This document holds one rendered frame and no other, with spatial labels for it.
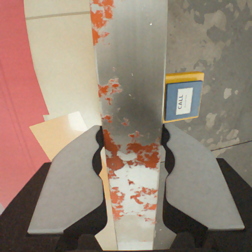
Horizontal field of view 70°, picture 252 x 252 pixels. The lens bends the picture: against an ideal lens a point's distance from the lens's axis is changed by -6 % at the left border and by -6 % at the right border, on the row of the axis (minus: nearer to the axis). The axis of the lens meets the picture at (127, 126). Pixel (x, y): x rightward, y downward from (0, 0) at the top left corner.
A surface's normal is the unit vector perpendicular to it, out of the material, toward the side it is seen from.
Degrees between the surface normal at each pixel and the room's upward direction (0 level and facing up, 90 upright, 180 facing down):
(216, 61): 0
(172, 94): 0
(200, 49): 0
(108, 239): 15
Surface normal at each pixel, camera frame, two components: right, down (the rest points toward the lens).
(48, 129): 0.00, 0.49
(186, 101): 0.26, 0.46
